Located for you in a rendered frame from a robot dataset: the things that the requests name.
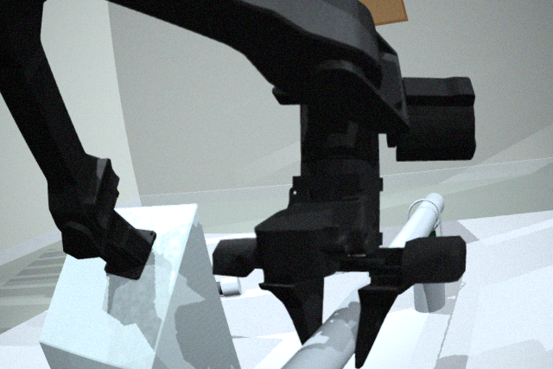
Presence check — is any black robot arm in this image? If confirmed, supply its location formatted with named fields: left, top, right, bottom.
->
left=0, top=0, right=476, bottom=280

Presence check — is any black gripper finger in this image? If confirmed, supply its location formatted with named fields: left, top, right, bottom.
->
left=354, top=282, right=414, bottom=369
left=258, top=277, right=324, bottom=346

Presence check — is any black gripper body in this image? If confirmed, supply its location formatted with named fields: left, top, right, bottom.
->
left=212, top=159, right=467, bottom=286

